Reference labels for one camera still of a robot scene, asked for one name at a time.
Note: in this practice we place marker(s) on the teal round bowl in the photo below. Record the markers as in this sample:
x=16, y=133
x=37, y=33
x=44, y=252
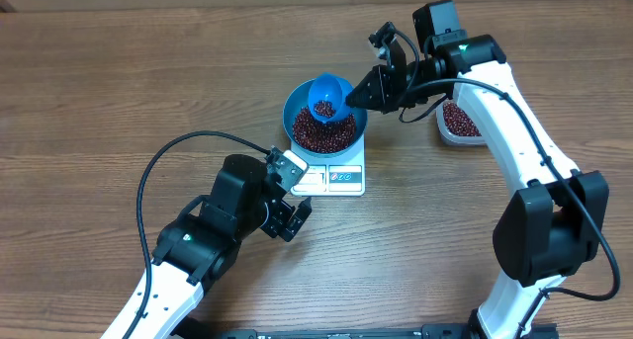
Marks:
x=299, y=99

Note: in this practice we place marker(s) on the blue plastic measuring scoop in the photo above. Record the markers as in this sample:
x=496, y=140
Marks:
x=332, y=89

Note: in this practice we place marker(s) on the white digital kitchen scale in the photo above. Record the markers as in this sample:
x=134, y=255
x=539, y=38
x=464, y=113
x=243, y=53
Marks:
x=341, y=174

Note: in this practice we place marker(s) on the clear plastic food container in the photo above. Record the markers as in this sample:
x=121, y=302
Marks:
x=451, y=139

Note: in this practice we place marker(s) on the red beans in bowl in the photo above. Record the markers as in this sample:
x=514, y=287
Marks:
x=311, y=134

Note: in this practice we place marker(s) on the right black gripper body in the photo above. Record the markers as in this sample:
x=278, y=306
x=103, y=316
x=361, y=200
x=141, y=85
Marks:
x=397, y=86

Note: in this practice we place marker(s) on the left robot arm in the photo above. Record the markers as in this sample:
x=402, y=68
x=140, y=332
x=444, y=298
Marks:
x=202, y=243

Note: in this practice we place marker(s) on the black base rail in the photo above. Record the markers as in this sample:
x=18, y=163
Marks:
x=336, y=334

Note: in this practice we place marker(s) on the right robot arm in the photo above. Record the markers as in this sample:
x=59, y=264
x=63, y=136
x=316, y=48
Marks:
x=552, y=223

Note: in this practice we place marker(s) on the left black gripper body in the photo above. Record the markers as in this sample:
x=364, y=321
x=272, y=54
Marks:
x=274, y=216

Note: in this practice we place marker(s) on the red adzuki beans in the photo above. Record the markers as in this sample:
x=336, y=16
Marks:
x=458, y=122

